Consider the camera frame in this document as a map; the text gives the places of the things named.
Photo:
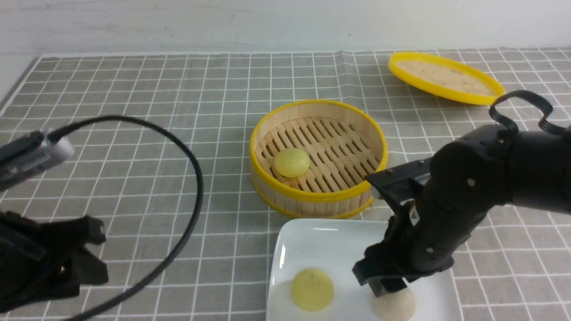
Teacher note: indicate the white square plate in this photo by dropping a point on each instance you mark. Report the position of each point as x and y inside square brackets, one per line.
[333, 246]

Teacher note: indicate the yellow rimmed bamboo steamer lid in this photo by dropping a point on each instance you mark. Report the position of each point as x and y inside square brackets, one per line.
[445, 78]

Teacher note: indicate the bamboo steamer basket yellow rim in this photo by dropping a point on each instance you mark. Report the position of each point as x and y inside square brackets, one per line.
[343, 145]

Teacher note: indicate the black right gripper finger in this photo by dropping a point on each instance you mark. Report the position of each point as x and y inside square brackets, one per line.
[385, 286]

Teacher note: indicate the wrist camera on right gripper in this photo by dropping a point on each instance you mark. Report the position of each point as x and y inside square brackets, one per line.
[399, 185]

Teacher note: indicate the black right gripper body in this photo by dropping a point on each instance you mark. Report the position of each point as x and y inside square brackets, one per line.
[421, 237]

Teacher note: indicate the yellow steamed bun on plate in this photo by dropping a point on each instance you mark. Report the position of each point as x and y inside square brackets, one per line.
[312, 290]

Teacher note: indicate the yellow steamed bun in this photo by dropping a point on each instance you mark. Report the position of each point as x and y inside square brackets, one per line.
[292, 162]
[312, 290]

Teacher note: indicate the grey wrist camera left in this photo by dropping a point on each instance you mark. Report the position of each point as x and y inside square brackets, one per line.
[30, 155]

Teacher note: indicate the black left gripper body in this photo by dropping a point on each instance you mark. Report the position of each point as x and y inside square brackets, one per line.
[47, 261]

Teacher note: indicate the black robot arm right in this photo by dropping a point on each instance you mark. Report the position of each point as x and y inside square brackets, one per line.
[527, 169]

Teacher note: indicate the white steamed bun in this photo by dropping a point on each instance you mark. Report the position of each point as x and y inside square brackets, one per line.
[396, 306]

